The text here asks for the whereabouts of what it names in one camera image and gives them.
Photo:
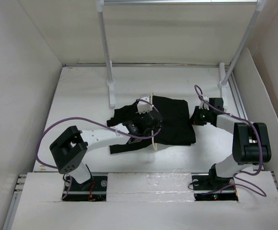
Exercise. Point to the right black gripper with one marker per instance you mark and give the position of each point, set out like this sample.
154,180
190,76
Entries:
194,119

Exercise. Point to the black trousers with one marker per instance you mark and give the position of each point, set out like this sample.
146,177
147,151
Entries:
176,130

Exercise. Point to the cream clothes hanger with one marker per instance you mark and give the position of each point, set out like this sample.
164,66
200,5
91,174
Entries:
154,145

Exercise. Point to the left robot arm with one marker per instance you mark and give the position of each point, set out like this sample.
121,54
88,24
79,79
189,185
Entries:
69,149

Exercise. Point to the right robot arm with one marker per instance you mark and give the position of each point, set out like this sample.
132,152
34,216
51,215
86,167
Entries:
250,145

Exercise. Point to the metal clothes rack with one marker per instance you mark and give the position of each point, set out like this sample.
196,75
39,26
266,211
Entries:
224,74

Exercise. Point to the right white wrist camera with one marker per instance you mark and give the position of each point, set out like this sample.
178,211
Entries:
204,103

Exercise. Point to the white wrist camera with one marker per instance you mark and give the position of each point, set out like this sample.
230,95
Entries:
204,103
144,104

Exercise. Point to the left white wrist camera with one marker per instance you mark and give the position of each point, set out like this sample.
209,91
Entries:
144,104

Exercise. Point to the right aluminium side rail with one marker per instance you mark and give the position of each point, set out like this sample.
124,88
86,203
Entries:
237,97

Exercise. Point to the aluminium side rail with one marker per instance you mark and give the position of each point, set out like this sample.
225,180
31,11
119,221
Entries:
237,97
14,201

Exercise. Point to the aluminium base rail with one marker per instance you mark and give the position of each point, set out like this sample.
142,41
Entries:
147,187

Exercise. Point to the left aluminium side rail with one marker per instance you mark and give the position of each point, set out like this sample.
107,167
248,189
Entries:
14,201

